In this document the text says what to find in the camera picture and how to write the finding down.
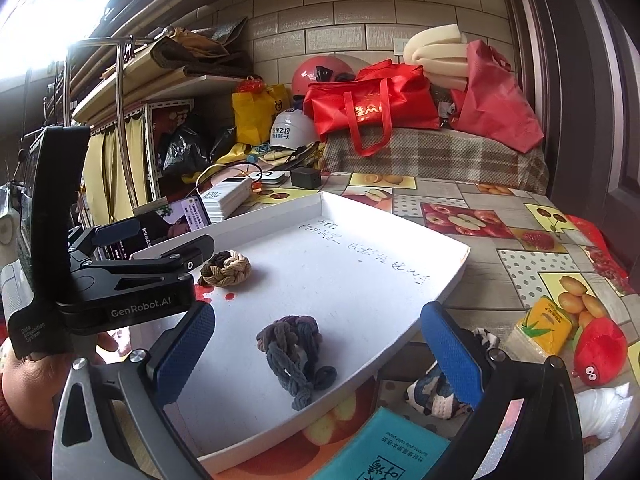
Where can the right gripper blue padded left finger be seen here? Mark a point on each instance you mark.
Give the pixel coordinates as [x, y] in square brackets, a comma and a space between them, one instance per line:
[177, 351]

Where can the yellow curtain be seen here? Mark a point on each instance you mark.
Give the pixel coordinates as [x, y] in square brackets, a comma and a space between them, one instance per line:
[104, 179]

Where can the red tote bag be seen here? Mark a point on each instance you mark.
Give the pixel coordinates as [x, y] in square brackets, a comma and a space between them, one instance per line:
[383, 96]

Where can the red bag beside table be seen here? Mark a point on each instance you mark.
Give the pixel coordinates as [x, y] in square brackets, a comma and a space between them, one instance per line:
[598, 252]

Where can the metal shelf rack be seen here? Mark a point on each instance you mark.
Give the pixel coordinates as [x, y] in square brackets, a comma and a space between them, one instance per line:
[155, 78]

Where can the white safety helmet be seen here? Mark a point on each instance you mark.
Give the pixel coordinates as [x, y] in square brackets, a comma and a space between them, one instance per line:
[292, 129]

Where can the fruit pattern tablecloth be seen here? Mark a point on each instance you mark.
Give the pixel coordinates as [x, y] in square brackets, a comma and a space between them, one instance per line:
[522, 248]

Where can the black plastic bag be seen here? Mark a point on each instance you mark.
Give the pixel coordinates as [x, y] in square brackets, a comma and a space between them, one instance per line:
[186, 152]

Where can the white power bank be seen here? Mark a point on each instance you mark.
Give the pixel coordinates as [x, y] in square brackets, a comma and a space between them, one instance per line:
[224, 198]

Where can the white shallow tray box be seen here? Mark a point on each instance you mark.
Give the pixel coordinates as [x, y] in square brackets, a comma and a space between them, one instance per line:
[363, 274]

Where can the smartphone with lit screen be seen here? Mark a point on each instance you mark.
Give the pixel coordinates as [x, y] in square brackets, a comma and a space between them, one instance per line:
[161, 223]

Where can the yellow paper bag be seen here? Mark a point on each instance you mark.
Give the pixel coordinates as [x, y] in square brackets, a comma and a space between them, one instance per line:
[255, 105]

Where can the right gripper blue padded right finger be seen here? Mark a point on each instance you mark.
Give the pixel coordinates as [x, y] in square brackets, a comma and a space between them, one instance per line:
[456, 352]

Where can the black charger block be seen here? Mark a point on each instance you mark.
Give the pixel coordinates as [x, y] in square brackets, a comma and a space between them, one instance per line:
[307, 178]

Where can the black white patterned cloth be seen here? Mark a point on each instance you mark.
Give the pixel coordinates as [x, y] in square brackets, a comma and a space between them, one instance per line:
[433, 395]

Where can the teal tissue pack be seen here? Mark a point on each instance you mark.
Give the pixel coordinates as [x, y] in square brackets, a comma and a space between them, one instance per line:
[387, 447]

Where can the person's left hand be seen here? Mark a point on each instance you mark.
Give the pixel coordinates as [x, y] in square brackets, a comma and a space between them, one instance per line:
[29, 387]

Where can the white wireless charger pad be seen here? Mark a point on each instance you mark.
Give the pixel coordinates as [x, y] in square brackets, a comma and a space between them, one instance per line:
[269, 177]

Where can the white towel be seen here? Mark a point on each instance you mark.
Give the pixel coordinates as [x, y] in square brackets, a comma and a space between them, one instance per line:
[602, 412]

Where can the red plastic bag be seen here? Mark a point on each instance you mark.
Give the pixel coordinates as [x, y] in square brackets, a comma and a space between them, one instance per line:
[493, 104]

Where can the cream foam rolls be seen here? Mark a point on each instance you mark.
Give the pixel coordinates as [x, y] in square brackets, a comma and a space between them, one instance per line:
[441, 53]

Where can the plaid covered bench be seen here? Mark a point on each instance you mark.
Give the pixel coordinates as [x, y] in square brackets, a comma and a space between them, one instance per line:
[443, 155]

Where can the dark wooden door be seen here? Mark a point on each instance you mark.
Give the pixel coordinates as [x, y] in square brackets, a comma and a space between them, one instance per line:
[580, 71]

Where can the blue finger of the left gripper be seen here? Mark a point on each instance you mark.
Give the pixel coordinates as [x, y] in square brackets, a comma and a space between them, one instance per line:
[101, 236]

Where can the grey purple braided scrunchie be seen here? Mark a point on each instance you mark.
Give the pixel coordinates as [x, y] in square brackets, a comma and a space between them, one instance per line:
[292, 349]

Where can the red plush apple toy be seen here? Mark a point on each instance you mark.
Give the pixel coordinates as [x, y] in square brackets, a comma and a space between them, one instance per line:
[601, 352]

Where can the pink red helmet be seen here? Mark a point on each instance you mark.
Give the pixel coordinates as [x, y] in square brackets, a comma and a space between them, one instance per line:
[320, 69]

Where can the beige brown braided scrunchie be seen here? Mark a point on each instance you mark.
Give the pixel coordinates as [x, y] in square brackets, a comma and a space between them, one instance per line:
[225, 269]

